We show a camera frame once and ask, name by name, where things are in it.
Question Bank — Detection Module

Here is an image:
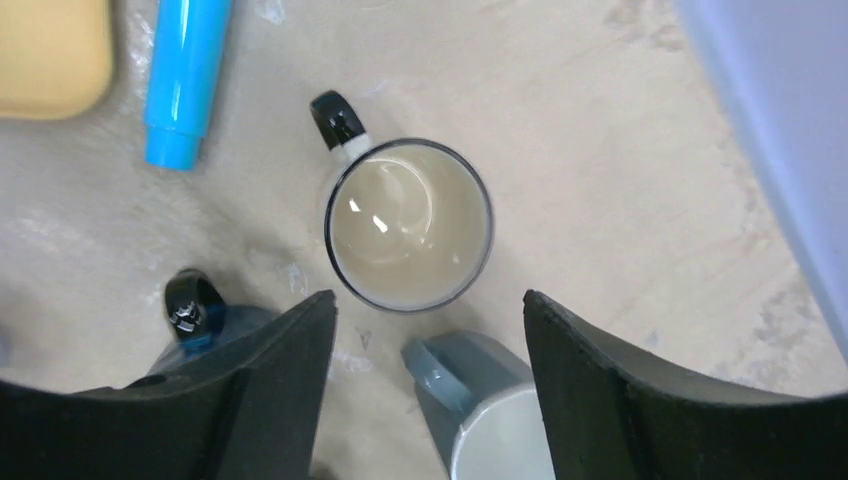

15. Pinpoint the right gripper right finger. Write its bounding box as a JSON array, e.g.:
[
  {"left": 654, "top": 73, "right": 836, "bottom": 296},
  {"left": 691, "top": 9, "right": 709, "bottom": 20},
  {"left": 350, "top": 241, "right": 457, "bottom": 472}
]
[{"left": 523, "top": 290, "right": 847, "bottom": 479}]

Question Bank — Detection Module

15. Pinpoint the grey mug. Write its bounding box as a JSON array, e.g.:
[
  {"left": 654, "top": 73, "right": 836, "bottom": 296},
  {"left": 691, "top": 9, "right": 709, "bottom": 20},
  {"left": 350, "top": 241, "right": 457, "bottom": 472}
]
[{"left": 401, "top": 330, "right": 555, "bottom": 479}]

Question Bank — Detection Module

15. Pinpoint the dark blue mug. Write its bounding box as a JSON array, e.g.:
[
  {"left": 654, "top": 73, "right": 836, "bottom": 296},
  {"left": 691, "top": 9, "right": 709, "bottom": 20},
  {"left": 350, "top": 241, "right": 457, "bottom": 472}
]
[{"left": 149, "top": 268, "right": 279, "bottom": 374}]

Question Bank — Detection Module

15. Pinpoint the cream white mug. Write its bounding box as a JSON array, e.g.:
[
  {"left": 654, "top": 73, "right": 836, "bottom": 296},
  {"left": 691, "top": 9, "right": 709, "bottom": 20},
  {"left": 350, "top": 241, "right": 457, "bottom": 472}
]
[{"left": 309, "top": 90, "right": 495, "bottom": 314}]

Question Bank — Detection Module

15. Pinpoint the blue plastic tube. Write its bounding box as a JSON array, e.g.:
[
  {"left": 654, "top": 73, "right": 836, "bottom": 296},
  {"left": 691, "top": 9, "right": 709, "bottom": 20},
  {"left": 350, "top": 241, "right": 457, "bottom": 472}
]
[{"left": 144, "top": 0, "right": 233, "bottom": 171}]

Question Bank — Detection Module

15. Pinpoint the yellow tray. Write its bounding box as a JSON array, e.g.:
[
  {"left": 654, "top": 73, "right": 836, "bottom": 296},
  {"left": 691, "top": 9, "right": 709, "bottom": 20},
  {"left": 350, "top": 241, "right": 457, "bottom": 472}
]
[{"left": 1, "top": 0, "right": 115, "bottom": 120}]

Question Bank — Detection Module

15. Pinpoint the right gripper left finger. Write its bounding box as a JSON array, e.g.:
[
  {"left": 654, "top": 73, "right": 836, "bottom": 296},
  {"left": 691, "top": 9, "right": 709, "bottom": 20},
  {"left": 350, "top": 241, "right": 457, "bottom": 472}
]
[{"left": 1, "top": 290, "right": 338, "bottom": 479}]

